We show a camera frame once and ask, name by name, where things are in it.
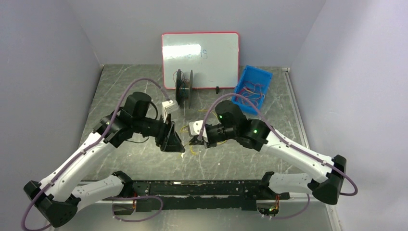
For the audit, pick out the black perforated cable spool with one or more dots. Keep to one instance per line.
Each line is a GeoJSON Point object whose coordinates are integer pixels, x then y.
{"type": "Point", "coordinates": [183, 89]}

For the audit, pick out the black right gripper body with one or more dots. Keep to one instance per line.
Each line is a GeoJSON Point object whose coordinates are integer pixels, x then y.
{"type": "Point", "coordinates": [212, 141]}

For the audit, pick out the red framed whiteboard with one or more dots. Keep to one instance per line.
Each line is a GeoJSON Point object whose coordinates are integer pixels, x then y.
{"type": "Point", "coordinates": [212, 58]}

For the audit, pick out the blue plastic bin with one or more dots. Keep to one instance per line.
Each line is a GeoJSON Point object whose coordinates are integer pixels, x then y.
{"type": "Point", "coordinates": [253, 85]}

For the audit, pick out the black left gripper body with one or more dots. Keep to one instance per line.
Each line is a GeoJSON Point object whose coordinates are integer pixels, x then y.
{"type": "Point", "coordinates": [164, 135]}

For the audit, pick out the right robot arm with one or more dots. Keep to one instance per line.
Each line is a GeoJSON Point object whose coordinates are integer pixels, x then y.
{"type": "Point", "coordinates": [321, 176]}

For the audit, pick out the aluminium frame rail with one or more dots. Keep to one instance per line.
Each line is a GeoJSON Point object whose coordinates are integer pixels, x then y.
{"type": "Point", "coordinates": [300, 125]}

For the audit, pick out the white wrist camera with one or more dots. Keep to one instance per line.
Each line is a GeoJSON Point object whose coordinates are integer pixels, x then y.
{"type": "Point", "coordinates": [168, 107]}
{"type": "Point", "coordinates": [194, 128]}

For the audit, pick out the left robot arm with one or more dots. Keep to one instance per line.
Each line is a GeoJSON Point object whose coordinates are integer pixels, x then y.
{"type": "Point", "coordinates": [58, 197]}

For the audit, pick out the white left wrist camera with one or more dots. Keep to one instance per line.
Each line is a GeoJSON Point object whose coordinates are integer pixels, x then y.
{"type": "Point", "coordinates": [168, 107]}

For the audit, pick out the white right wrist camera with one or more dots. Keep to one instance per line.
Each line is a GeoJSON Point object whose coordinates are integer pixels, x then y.
{"type": "Point", "coordinates": [194, 128]}

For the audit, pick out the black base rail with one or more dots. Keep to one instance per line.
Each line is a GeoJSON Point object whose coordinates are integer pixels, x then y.
{"type": "Point", "coordinates": [211, 194]}

